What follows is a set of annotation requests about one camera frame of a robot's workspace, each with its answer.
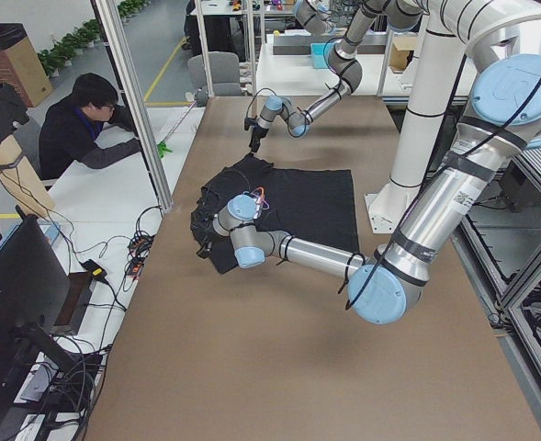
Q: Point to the black t-shirt with logo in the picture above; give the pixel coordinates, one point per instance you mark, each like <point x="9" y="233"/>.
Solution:
<point x="316" y="206"/>

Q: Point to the brown cardboard box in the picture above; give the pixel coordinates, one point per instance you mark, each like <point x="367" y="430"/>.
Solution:
<point x="20" y="66"/>

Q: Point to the aluminium frame post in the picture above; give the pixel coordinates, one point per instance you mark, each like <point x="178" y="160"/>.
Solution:
<point x="118" y="51"/>

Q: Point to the grey office chair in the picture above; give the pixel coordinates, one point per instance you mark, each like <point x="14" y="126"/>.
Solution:
<point x="225" y="75"/>

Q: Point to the seated person in black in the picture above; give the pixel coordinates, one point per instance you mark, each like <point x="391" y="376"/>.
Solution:
<point x="72" y="126"/>

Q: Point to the black Huawei monitor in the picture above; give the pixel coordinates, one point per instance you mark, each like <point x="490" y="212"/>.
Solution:
<point x="33" y="288"/>

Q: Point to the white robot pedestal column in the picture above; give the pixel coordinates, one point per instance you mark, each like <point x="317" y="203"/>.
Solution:
<point x="437" y="72"/>

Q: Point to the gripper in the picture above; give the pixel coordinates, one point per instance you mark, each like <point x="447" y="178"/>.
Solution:
<point x="256" y="133"/>

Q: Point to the blue plastic bin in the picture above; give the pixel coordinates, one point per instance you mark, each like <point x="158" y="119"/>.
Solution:
<point x="319" y="53"/>

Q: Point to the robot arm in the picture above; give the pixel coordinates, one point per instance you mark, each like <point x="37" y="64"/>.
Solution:
<point x="475" y="102"/>
<point x="340" y="56"/>

